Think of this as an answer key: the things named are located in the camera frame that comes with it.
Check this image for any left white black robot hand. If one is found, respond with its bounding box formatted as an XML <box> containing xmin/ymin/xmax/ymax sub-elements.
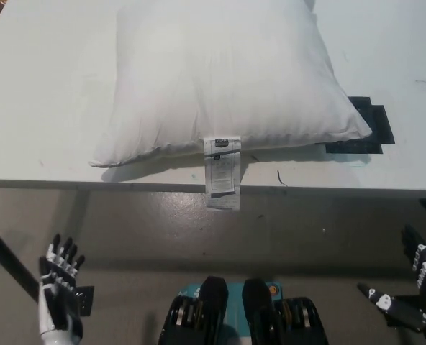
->
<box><xmin>36</xmin><ymin>232</ymin><xmax>86</xmax><ymax>345</ymax></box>

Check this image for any white pillow with label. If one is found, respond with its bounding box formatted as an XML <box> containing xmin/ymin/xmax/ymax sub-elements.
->
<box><xmin>88</xmin><ymin>0</ymin><xmax>373</xmax><ymax>212</ymax></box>

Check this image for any black diagonal table leg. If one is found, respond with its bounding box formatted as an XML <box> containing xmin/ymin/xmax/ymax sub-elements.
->
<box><xmin>0</xmin><ymin>215</ymin><xmax>42</xmax><ymax>302</ymax></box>

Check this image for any black tape patch on table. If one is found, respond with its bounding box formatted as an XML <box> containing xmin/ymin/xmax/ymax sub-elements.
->
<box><xmin>324</xmin><ymin>96</ymin><xmax>395</xmax><ymax>155</ymax></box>

